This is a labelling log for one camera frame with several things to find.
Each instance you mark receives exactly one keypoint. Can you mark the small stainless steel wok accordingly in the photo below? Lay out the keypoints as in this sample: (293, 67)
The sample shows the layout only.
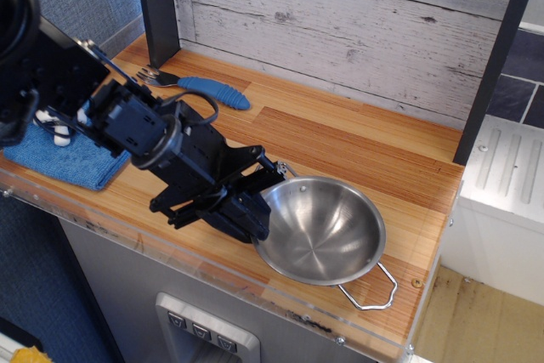
(322, 232)

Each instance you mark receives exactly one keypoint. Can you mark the white ribbed cabinet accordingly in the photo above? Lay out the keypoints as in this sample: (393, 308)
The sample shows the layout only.
(495, 234)

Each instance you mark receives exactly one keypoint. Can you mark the dark right frame post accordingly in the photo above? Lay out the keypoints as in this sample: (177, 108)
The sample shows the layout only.
(498, 56)

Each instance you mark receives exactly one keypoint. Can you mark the silver toy dispenser panel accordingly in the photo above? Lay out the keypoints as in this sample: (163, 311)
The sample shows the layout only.
(194, 335)

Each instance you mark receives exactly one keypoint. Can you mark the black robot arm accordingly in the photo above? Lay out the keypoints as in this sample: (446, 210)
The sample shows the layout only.
(44, 69)

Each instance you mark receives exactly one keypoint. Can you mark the white toy mushroom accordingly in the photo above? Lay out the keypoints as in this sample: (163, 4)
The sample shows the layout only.
(62, 132)

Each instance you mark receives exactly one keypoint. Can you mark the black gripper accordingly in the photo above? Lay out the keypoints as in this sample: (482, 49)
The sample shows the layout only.
(209, 180)

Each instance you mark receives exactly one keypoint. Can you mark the dark left frame post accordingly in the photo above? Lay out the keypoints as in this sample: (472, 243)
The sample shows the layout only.
(161, 30)

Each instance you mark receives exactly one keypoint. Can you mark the yellow object at corner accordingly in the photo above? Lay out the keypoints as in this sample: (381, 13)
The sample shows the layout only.
(29, 355)

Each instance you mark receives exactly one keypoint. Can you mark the blue handled metal spork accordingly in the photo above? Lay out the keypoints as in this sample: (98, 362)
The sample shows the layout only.
(222, 92)

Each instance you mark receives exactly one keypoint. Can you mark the dark frame post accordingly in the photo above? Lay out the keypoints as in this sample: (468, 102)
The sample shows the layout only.
(498, 56)
(161, 30)

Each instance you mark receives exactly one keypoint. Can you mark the blue folded microfiber cloth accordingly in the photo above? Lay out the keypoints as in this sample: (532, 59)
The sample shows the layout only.
(81, 162)

